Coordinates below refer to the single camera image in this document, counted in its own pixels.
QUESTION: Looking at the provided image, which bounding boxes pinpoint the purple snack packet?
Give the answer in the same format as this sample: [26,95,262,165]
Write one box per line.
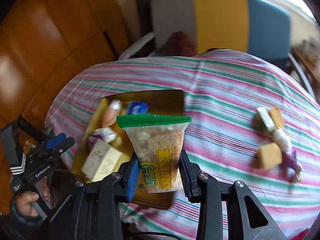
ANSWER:
[87,134,103,151]
[282,150,302,184]

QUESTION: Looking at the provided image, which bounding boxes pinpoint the beige cardboard box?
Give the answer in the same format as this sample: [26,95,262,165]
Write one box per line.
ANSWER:
[81,140,122,182]

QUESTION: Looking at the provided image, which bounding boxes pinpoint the white ball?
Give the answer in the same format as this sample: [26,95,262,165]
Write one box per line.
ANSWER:
[272,128,292,153]
[94,127,117,143]

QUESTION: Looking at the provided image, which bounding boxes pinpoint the peach pink bottle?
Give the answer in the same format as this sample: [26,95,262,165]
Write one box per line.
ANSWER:
[101,99,122,128]

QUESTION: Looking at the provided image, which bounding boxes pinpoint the yellow sponge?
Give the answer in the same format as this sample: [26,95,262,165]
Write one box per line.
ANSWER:
[268,107,285,130]
[257,142,283,170]

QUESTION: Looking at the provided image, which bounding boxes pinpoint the blue snack packet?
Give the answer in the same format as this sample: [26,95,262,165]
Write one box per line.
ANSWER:
[126,101,149,115]

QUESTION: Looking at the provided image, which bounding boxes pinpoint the green top snack bag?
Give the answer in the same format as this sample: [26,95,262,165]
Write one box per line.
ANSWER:
[116,114,192,193]

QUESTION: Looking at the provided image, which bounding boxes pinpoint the person left hand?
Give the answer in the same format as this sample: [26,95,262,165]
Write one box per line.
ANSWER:
[16,177,51,217]

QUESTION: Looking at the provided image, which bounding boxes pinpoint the striped bed sheet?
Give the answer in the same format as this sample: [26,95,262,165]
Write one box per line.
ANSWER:
[45,50,319,238]

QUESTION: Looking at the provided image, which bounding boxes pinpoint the wooden wardrobe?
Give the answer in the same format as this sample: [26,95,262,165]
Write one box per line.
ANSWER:
[0,0,131,215]

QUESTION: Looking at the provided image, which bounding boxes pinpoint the wooden desk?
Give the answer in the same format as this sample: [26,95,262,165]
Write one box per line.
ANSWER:
[292,36,319,87]

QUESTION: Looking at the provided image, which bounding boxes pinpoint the grey yellow blue armchair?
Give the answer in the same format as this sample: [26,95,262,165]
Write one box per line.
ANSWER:
[119,0,314,96]

